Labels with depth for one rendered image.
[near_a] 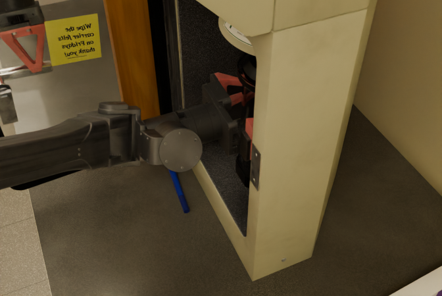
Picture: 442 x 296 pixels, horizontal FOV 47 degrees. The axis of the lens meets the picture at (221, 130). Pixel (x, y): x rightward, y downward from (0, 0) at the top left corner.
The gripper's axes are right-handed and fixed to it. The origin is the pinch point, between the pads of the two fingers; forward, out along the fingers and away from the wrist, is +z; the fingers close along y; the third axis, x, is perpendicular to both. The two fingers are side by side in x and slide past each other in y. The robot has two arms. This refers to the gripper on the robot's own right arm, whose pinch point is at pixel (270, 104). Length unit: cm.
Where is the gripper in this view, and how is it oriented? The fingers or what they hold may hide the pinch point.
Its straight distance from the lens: 78.5
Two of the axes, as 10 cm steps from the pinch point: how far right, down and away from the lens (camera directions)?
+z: 9.2, -2.7, 2.8
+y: -3.9, -6.3, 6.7
